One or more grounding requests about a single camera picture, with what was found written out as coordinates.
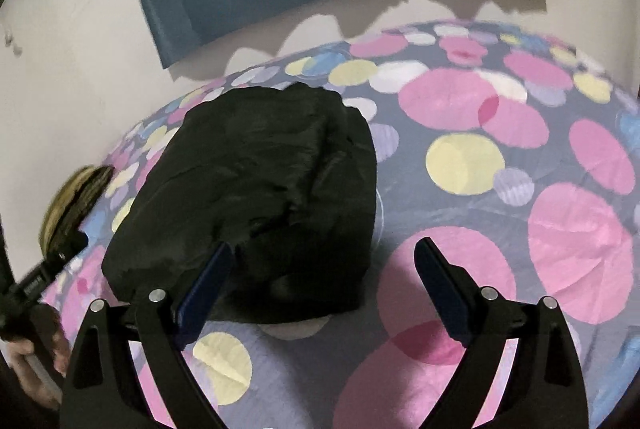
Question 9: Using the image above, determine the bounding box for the black puffer jacket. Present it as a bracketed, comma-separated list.
[101, 84, 379, 326]

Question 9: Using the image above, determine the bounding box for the small wall fixture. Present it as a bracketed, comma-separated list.
[4, 26, 24, 56]

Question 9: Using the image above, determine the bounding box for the dotted bed sheet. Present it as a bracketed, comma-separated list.
[40, 20, 640, 429]

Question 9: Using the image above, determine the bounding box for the striped cushion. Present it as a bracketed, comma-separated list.
[40, 165, 115, 260]

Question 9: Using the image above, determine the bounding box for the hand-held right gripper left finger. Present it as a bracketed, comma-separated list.
[60, 241, 235, 429]

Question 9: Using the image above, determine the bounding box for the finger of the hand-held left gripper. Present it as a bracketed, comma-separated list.
[46, 231, 91, 269]

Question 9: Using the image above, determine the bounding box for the person's left hand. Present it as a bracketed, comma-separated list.
[7, 321, 72, 410]

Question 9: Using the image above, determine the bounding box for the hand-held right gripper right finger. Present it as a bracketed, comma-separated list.
[413, 237, 590, 429]

